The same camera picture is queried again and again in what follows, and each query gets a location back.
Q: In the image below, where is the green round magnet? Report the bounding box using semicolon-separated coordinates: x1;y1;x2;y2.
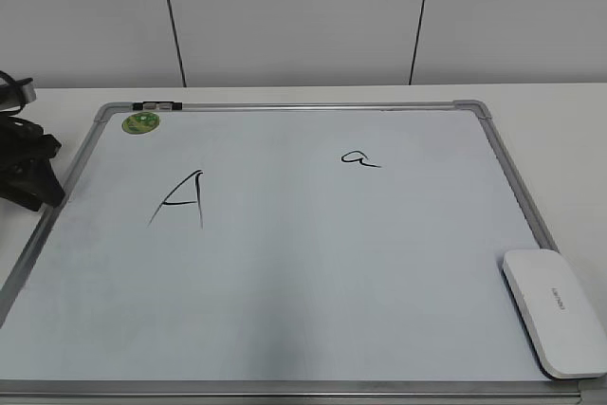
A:
121;112;160;135

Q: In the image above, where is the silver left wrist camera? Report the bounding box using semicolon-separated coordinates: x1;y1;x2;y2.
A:
1;77;37;111

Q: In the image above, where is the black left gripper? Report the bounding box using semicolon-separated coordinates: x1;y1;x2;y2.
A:
1;116;65;212

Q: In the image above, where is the white whiteboard eraser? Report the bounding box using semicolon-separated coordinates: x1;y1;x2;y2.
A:
502;249;606;379

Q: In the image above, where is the white aluminium-framed whiteboard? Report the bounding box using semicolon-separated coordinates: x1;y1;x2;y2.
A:
1;101;606;404

